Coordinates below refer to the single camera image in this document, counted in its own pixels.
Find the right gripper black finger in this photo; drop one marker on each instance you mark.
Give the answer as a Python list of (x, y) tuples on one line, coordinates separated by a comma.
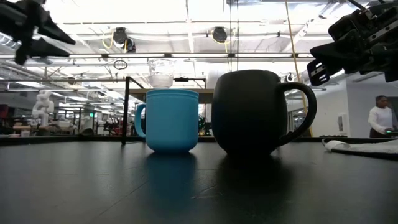
[(342, 56), (317, 73)]

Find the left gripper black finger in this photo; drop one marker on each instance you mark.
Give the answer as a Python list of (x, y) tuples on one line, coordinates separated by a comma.
[(54, 31), (46, 49)]

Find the black ceramic mug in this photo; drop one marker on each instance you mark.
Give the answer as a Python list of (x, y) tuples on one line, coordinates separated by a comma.
[(248, 115)]

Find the clear glass footed cup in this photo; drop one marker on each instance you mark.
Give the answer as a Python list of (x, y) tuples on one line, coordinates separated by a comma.
[(160, 81)]

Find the blue plastic mug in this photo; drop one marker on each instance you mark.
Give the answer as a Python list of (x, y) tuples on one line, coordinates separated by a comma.
[(172, 121)]

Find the black-framed shelf with wooden top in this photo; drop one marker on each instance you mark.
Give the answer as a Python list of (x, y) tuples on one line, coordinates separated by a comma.
[(125, 112)]

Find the small black ceiling reel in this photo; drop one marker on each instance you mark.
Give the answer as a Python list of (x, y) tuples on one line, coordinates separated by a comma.
[(289, 77)]

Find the person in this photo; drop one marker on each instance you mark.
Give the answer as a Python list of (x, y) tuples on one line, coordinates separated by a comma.
[(381, 118)]

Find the white folded cloth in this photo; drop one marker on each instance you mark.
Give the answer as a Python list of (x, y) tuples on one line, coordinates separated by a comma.
[(367, 146)]

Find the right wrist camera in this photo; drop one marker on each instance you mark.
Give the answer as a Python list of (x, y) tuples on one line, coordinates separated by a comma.
[(351, 26)]

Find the white wall dispenser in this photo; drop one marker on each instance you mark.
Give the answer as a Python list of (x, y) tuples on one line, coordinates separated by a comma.
[(343, 124)]

